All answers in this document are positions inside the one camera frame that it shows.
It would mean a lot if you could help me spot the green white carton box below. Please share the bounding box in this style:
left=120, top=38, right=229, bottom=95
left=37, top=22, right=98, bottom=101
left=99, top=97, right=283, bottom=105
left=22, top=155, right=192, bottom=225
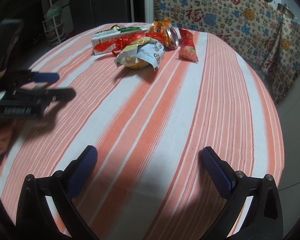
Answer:
left=91, top=25, right=149, bottom=56

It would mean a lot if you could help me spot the gold foil wrapper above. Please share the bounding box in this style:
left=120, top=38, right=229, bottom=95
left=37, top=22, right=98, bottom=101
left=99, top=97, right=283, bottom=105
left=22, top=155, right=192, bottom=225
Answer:
left=111, top=24, right=125, bottom=30

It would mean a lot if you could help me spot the red ribbon wrapper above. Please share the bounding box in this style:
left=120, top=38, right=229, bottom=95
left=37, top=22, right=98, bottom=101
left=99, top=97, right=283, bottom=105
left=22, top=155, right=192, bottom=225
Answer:
left=93, top=32, right=165, bottom=56

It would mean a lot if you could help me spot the white snack bag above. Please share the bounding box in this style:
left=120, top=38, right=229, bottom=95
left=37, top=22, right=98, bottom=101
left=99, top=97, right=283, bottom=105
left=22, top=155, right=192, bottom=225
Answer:
left=114, top=37, right=165, bottom=71

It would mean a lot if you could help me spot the crushed orange can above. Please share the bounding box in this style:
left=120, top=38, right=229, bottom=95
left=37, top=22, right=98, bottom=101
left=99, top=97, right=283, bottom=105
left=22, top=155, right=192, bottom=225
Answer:
left=149, top=18, right=179, bottom=49

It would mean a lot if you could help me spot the red snack packet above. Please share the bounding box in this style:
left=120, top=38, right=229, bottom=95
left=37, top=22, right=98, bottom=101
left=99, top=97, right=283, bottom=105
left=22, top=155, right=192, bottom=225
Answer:
left=178, top=28, right=198, bottom=62

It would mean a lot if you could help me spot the left hand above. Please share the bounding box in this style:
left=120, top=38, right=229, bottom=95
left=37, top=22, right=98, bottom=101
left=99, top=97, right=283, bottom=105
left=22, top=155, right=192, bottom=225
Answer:
left=0, top=120, right=16, bottom=155

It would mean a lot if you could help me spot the pink striped tablecloth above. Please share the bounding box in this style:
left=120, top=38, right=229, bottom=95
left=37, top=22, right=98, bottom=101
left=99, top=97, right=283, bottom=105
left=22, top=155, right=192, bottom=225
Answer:
left=0, top=30, right=285, bottom=239

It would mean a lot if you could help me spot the patterned fabric cabinet cover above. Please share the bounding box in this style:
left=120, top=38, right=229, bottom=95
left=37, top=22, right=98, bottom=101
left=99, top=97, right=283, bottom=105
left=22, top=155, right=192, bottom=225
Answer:
left=154, top=0, right=300, bottom=103

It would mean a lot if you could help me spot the steel cooking pot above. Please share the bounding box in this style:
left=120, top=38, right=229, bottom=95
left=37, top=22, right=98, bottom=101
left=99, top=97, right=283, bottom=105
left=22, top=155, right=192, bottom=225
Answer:
left=274, top=1, right=298, bottom=20

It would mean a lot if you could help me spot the white wire rack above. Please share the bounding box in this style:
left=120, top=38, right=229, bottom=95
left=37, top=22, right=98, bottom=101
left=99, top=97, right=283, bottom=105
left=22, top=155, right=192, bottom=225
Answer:
left=42, top=0, right=66, bottom=46

